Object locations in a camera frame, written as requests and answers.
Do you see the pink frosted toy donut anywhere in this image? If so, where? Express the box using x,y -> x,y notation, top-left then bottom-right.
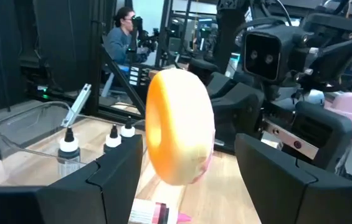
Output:
145,67 -> 216,187

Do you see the silver aluminium extrusion piece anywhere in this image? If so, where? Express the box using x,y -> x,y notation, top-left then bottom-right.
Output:
60,83 -> 92,128

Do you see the black food colouring bottle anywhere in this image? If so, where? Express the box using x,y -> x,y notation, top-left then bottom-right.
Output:
103,124 -> 123,154
57,126 -> 82,179
120,116 -> 136,139

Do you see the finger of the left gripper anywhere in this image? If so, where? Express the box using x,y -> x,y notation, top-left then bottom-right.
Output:
283,101 -> 352,174
211,82 -> 265,149

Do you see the person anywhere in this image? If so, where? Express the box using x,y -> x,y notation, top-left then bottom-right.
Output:
103,6 -> 151,68

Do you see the black handheld device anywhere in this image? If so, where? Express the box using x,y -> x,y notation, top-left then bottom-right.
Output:
130,15 -> 159,54

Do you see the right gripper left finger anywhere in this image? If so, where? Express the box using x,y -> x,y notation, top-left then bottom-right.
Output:
0,134 -> 144,224

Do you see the pink food colouring bottle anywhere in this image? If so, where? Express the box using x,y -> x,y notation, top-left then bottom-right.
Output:
128,198 -> 193,224

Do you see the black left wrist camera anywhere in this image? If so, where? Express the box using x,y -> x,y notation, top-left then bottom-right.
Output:
243,25 -> 288,84

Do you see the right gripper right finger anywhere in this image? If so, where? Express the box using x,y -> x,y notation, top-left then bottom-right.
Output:
234,133 -> 352,224

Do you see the clear plastic bin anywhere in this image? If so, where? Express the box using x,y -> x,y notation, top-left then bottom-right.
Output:
0,101 -> 147,187

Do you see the black aluminium table frame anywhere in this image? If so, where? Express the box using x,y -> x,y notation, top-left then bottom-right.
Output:
88,0 -> 147,121

